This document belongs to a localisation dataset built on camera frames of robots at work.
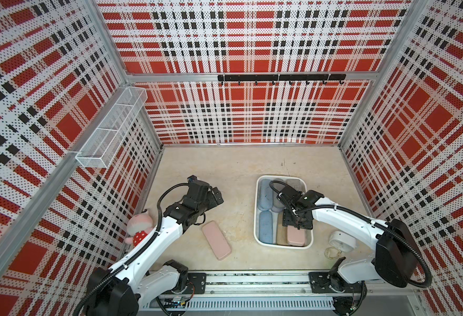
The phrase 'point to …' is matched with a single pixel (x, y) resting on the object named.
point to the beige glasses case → (281, 230)
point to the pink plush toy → (138, 227)
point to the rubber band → (339, 253)
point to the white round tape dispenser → (342, 241)
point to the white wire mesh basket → (102, 146)
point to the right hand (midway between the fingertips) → (296, 222)
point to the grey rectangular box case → (296, 184)
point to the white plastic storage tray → (308, 234)
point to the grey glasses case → (278, 185)
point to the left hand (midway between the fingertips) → (215, 197)
